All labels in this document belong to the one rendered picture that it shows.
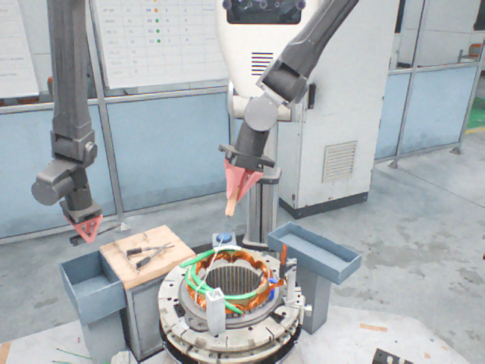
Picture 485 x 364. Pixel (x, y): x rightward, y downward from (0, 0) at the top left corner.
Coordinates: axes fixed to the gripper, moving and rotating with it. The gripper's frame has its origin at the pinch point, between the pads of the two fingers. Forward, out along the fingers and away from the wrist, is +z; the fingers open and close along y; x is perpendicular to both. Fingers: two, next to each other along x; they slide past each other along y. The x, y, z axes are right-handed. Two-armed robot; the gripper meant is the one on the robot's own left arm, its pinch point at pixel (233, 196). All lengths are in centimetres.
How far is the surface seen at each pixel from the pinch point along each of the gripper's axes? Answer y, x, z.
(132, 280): -10.3, 18.5, 31.6
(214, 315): -0.8, -9.4, 21.3
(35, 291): -28, 177, 138
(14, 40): -67, 215, -9
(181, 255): 1.8, 23.4, 25.9
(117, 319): -11, 22, 45
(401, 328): 70, 4, 32
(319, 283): 39.0, 10.6, 23.5
